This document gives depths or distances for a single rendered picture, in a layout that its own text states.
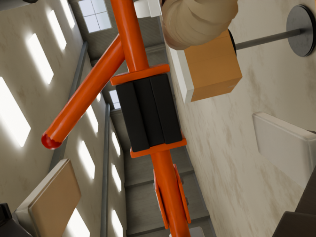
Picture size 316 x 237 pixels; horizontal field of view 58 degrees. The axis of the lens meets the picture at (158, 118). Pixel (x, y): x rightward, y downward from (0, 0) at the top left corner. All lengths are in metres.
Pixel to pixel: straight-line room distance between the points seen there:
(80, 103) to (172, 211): 0.16
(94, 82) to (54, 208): 0.17
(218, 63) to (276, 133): 1.92
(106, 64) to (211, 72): 1.77
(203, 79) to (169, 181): 1.75
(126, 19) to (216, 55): 1.84
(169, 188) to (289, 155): 0.18
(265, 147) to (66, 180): 0.13
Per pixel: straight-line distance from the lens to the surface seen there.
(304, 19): 2.49
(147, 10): 8.37
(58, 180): 0.18
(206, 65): 2.07
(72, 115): 0.32
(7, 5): 0.35
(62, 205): 0.18
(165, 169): 0.31
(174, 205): 0.33
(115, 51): 0.31
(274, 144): 0.18
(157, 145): 0.29
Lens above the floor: 1.26
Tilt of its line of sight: level
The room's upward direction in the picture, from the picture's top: 104 degrees counter-clockwise
